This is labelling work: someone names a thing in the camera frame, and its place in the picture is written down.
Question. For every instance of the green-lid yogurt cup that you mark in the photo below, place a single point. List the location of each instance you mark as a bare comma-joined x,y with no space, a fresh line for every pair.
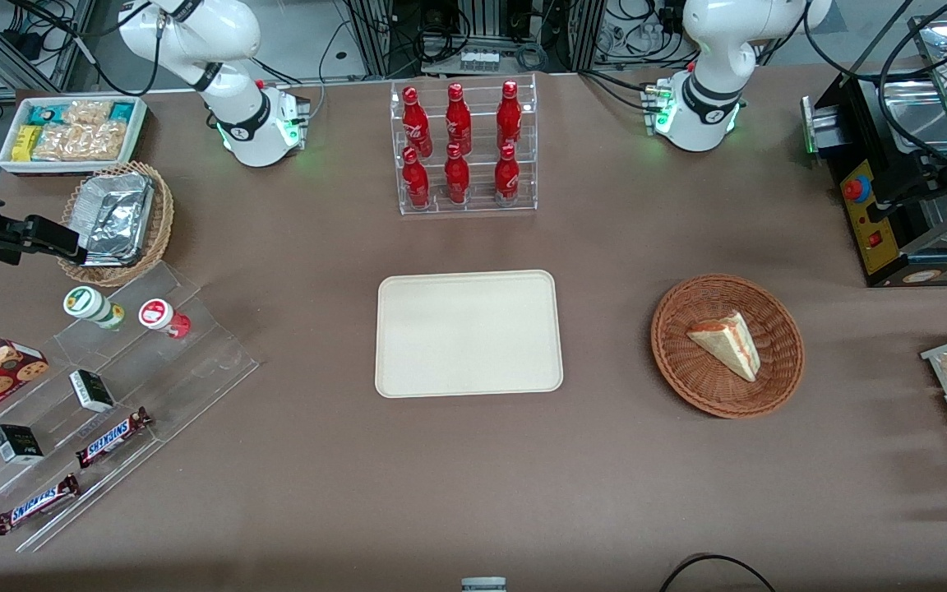
91,307

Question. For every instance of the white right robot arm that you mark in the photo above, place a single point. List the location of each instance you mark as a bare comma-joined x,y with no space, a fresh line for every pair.
227,49

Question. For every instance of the silver foil tray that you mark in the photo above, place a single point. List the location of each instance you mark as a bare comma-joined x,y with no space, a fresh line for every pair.
112,215

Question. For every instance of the beige plastic tray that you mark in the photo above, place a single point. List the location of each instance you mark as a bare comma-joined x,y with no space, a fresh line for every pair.
468,334

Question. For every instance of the yellow snack packet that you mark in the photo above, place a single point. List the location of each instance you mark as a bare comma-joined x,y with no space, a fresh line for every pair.
25,143

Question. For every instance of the large clear cracker bag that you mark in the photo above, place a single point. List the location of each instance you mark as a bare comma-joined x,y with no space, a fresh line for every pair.
83,141

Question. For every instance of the teal snack packet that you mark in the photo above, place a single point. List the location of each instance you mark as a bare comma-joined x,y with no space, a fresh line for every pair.
122,111
46,114

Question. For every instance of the light oval wicker basket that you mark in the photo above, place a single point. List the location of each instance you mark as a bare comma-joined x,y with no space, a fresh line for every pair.
163,214

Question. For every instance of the small clear cracker bag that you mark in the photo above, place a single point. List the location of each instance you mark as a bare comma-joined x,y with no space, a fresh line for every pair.
89,112

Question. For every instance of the red-lid yogurt cup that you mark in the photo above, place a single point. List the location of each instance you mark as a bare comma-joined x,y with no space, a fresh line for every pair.
163,317

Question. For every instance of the white plastic snack bin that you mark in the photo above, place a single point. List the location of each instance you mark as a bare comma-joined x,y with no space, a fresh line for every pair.
138,131

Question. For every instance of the small black box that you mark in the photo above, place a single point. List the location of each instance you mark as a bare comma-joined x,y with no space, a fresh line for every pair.
17,444
92,391

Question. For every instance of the clear acrylic stepped display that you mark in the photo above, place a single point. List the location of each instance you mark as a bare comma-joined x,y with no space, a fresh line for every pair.
186,370

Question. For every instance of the snickers chocolate bar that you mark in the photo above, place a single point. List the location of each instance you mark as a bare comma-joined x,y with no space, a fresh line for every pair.
36,504
112,437

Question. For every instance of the red cola bottle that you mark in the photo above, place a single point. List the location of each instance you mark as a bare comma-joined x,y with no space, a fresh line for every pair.
507,178
416,182
417,123
458,122
509,117
457,179

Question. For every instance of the clear acrylic bottle rack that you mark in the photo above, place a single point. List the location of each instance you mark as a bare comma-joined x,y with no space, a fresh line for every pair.
478,205

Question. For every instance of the white power strip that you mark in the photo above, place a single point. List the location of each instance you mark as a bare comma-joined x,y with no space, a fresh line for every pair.
480,60

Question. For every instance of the brown round wicker basket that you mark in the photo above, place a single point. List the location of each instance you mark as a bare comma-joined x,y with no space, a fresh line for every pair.
687,378

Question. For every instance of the wrapped triangle sandwich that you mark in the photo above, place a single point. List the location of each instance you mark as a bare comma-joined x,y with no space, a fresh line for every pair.
728,344

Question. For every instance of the black sealing machine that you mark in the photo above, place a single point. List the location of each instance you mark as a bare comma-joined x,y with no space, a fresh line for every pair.
876,205

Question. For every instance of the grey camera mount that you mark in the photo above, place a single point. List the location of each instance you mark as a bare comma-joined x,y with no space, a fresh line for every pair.
483,585

